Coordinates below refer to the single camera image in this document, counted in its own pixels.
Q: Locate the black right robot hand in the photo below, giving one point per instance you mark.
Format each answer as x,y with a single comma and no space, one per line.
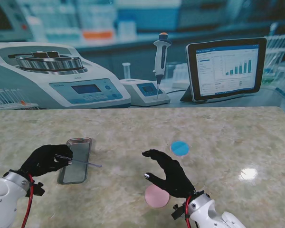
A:
175,180

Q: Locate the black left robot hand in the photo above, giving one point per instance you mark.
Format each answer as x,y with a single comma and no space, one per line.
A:
45,159

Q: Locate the pink culture dish lid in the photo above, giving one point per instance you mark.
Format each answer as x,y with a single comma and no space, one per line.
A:
154,198

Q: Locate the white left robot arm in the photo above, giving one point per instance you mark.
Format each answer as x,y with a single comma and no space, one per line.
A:
4,197

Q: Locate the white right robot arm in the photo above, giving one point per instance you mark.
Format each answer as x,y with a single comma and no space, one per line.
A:
202,209

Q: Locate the blue round lid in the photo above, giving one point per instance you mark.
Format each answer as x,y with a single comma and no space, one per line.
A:
180,156

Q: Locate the stainless steel tray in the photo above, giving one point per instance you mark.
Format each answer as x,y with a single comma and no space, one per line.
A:
78,175

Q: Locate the printed laboratory backdrop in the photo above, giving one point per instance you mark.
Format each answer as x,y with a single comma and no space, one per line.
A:
142,23

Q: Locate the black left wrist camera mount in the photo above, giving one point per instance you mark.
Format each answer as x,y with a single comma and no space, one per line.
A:
38,190

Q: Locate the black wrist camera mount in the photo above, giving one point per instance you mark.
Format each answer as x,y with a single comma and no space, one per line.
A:
38,190
178,212

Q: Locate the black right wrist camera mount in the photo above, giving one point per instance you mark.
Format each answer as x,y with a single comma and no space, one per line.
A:
178,212

